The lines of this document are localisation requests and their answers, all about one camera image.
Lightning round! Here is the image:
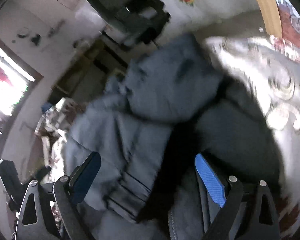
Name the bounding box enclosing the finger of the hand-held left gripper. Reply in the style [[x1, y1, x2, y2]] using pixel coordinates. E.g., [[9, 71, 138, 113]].
[[0, 159, 24, 193]]

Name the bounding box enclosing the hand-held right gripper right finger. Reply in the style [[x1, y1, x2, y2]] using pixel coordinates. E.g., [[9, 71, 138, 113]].
[[194, 153, 282, 240]]

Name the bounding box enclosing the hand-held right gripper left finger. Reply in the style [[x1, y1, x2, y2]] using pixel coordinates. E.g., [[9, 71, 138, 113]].
[[16, 151, 102, 240]]

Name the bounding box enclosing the dark blue garment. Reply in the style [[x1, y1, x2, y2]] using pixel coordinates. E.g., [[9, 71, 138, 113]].
[[62, 32, 280, 240]]

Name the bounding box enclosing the floral patterned cloth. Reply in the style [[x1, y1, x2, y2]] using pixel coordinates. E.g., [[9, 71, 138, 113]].
[[35, 97, 77, 170]]

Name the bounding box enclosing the wooden shelf unit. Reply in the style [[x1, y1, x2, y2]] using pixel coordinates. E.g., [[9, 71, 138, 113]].
[[51, 41, 130, 105]]

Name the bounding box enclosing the white swirl printed blanket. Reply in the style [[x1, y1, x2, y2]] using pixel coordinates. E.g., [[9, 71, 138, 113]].
[[205, 35, 300, 230]]

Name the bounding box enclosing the red patterned cloth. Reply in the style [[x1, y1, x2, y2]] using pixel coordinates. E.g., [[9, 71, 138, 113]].
[[271, 35, 300, 67]]

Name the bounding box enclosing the black office chair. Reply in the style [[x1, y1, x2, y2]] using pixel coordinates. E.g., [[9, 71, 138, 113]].
[[82, 0, 171, 47]]

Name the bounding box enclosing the light wooden wardrobe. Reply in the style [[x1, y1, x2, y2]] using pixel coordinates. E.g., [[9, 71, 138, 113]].
[[247, 0, 283, 37]]

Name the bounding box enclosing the window with brown frame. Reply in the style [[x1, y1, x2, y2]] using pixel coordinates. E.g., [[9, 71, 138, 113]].
[[0, 30, 44, 133]]

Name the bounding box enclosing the red wall poster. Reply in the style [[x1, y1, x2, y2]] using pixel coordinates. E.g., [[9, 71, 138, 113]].
[[270, 0, 300, 46]]

